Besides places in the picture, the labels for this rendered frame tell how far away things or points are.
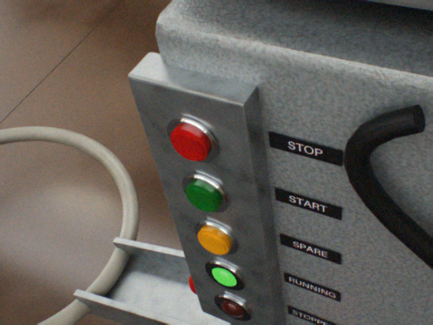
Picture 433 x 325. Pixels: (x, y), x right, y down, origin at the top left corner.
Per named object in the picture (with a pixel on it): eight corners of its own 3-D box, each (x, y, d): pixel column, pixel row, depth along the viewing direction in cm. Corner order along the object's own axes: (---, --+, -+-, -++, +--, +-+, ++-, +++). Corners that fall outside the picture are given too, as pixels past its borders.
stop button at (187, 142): (216, 156, 37) (210, 126, 36) (208, 167, 37) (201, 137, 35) (181, 145, 38) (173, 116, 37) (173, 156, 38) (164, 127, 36)
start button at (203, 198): (226, 206, 41) (222, 182, 39) (220, 218, 40) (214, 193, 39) (195, 196, 42) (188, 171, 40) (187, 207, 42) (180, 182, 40)
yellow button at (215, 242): (235, 249, 45) (231, 229, 43) (229, 260, 44) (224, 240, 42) (206, 238, 46) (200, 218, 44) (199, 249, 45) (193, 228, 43)
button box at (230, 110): (291, 319, 54) (265, 74, 34) (279, 345, 53) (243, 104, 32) (214, 289, 58) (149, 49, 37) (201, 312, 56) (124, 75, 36)
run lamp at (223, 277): (244, 280, 49) (241, 264, 47) (236, 294, 48) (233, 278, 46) (218, 271, 50) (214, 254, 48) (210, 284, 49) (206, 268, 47)
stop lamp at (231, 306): (250, 311, 52) (247, 297, 51) (243, 325, 52) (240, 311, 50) (226, 302, 53) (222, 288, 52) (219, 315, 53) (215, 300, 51)
